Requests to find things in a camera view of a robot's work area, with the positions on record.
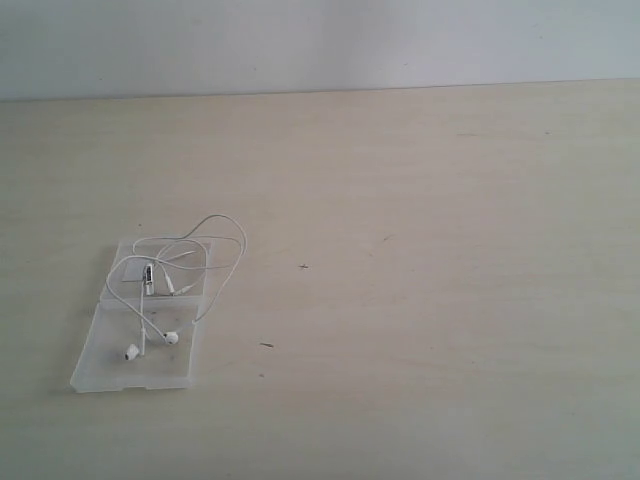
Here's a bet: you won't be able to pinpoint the clear plastic hinged case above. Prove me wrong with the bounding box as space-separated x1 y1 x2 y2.
70 239 215 393

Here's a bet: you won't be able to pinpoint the white wired earphones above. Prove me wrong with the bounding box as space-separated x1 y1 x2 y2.
105 214 248 361

